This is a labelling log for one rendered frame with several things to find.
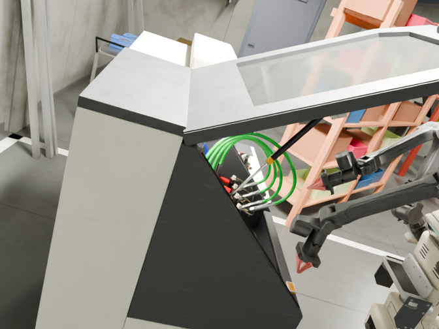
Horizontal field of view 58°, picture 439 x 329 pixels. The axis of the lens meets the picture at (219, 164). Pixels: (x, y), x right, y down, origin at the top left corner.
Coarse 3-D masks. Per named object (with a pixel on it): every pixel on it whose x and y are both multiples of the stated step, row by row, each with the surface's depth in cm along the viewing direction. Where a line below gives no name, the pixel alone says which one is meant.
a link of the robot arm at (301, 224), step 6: (300, 216) 135; (306, 216) 135; (294, 222) 135; (300, 222) 133; (306, 222) 133; (312, 222) 133; (318, 222) 134; (324, 222) 130; (330, 222) 128; (294, 228) 134; (300, 228) 133; (306, 228) 134; (318, 228) 132; (324, 228) 129; (330, 228) 129; (300, 234) 135; (306, 234) 134
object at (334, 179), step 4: (324, 168) 166; (324, 172) 162; (336, 172) 162; (340, 172) 162; (328, 176) 163; (332, 176) 162; (336, 176) 161; (340, 176) 161; (328, 180) 161; (332, 180) 162; (336, 180) 161; (340, 180) 161; (332, 184) 162; (336, 184) 162; (340, 184) 162; (332, 188) 163; (332, 192) 163
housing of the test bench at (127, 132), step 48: (144, 48) 183; (96, 96) 101; (144, 96) 113; (96, 144) 104; (144, 144) 104; (96, 192) 110; (144, 192) 111; (96, 240) 117; (144, 240) 118; (48, 288) 124; (96, 288) 125
